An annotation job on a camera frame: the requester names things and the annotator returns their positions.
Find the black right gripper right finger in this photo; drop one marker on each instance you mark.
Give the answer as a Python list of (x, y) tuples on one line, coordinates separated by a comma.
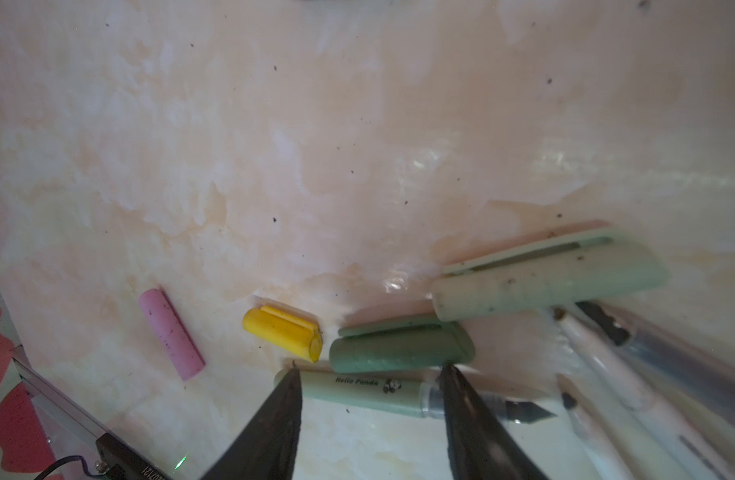
[(479, 446)]

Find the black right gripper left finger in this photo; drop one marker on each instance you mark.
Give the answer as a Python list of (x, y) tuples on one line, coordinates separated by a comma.
[(267, 447)]

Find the dark green pen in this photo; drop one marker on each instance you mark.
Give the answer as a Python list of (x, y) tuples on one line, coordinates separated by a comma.
[(411, 398)]

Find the pink pen cap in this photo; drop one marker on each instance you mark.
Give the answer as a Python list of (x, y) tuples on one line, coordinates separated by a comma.
[(172, 333)]

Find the yellow pen cap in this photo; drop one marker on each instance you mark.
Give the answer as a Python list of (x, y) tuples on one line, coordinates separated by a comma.
[(295, 335)]

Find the dark green pen cap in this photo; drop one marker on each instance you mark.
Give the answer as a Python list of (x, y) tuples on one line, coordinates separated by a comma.
[(402, 343)]

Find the white yellow-tipped pen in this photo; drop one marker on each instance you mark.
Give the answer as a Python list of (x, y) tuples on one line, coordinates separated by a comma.
[(666, 424)]

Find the white brown-tipped pen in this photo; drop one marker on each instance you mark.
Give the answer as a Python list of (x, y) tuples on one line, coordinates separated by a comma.
[(595, 442)]

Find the light green pen cap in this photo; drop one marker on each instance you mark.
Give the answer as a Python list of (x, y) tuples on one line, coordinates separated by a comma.
[(558, 270)]

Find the purple pen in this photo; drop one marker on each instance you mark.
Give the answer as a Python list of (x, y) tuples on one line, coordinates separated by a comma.
[(699, 375)]

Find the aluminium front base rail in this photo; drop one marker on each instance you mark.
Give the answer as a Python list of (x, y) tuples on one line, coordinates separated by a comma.
[(93, 451)]

